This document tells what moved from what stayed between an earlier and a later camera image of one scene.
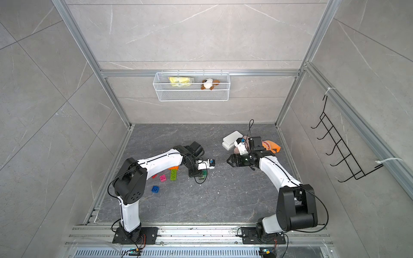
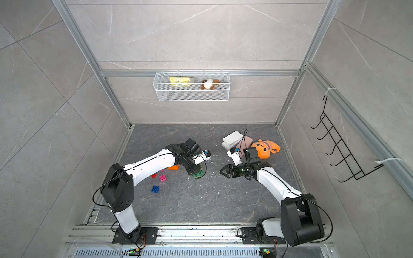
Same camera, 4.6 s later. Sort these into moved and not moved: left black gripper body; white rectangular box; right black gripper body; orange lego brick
Moved: right black gripper body
Not moved: white rectangular box; left black gripper body; orange lego brick
